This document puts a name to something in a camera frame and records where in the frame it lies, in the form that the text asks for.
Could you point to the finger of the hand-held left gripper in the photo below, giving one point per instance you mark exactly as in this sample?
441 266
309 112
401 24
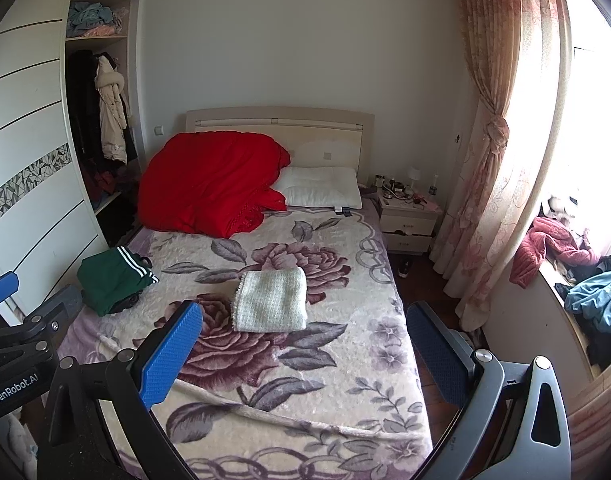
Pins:
50 312
0 290

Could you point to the beige window ledge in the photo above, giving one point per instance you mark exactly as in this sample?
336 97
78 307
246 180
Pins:
530 320

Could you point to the white nightstand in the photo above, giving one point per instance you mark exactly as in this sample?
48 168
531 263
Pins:
405 220

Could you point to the floral fleece blanket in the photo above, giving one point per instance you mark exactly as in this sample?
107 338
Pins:
335 375

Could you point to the white plush toy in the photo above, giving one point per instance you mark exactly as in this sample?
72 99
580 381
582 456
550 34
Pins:
560 205

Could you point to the dark red clothes pile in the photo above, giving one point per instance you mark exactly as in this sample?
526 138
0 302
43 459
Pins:
103 180

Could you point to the white pillow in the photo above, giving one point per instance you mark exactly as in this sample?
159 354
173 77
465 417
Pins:
320 187

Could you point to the cream fleece towel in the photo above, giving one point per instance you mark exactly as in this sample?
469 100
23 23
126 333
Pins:
270 300

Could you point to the small white table lamp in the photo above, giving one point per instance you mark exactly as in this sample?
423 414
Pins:
413 175

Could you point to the beige bed headboard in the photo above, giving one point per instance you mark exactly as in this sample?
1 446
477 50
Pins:
315 135

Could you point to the green white-striped garment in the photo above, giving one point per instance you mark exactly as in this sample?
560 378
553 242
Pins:
103 280

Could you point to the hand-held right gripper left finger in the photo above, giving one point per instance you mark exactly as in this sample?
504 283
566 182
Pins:
170 355

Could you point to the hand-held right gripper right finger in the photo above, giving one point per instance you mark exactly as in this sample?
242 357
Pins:
435 360

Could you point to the dark hanging clothes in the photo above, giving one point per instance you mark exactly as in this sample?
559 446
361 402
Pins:
83 110

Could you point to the blue clothes pile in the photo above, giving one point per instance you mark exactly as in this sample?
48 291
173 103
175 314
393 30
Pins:
88 17

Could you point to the dark shoe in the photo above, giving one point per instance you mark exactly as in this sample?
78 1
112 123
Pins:
404 269

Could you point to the red quilt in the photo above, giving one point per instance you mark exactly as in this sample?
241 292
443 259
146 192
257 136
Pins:
205 185

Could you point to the pink fleece garment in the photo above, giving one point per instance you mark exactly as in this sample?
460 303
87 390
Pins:
540 245

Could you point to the light blue garment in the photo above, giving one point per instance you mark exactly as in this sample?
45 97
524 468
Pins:
598 295

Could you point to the white bottle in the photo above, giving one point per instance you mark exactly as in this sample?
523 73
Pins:
433 187

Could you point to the window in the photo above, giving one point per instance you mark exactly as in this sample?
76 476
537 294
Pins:
600 135

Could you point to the white wardrobe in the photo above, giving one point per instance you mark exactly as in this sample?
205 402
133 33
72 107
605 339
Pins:
30 125

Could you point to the pink floral curtain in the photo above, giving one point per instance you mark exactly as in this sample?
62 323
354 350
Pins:
490 160

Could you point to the cream hooded coat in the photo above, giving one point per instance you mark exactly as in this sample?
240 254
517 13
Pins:
110 120

